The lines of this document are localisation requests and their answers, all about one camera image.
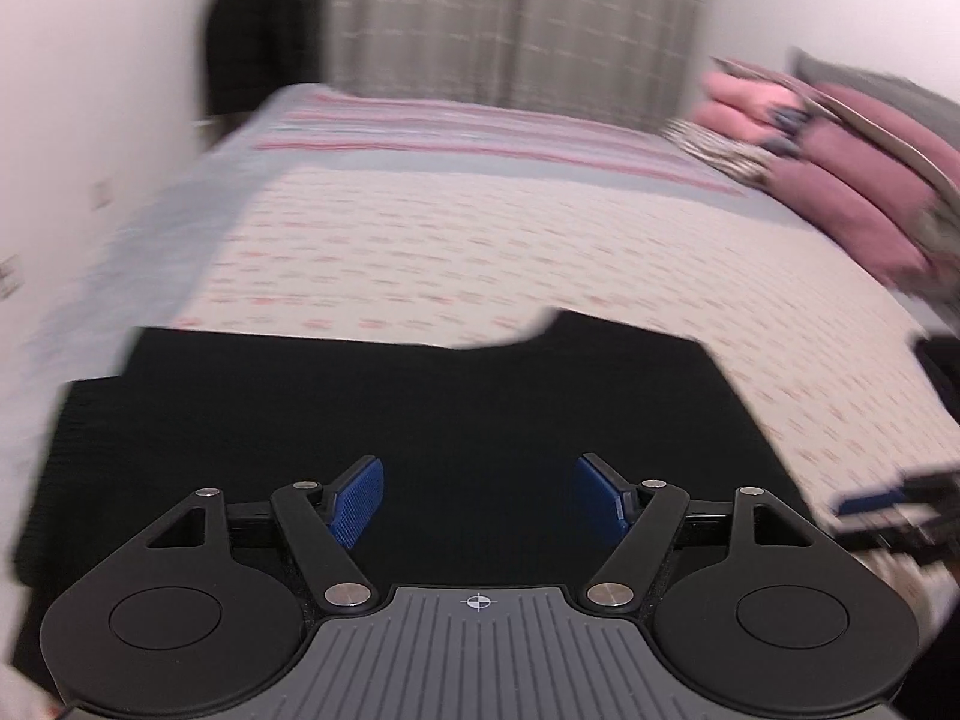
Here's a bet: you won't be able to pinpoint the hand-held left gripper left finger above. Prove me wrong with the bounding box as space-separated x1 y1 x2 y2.
145 455 377 610

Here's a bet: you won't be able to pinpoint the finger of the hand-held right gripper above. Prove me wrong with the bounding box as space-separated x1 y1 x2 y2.
831 467 960 565
913 336 960 421

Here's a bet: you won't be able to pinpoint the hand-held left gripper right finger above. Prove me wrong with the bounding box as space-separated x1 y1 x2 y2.
571 453 816 608

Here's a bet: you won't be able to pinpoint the black pants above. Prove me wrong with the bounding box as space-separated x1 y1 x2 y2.
13 310 830 680

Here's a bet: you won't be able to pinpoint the mauve quilted duvet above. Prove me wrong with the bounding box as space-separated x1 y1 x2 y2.
765 86 960 282

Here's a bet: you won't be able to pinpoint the cherry print bed cloth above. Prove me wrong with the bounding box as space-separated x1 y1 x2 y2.
169 163 960 541

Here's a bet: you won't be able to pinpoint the grey pillow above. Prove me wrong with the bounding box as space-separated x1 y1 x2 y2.
787 47 960 188

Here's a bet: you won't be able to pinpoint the striped folded cloth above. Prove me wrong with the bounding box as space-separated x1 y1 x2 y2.
661 118 781 185

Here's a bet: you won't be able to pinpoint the pink folded clothes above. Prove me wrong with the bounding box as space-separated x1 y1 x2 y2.
694 56 822 158

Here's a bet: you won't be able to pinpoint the bed with cherry-print sheet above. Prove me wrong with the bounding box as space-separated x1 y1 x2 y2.
0 82 815 481

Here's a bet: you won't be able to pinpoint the dark hanging clothes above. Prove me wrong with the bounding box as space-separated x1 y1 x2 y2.
204 0 335 121

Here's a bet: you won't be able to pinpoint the grey star print curtain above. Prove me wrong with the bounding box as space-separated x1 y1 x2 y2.
324 0 711 132

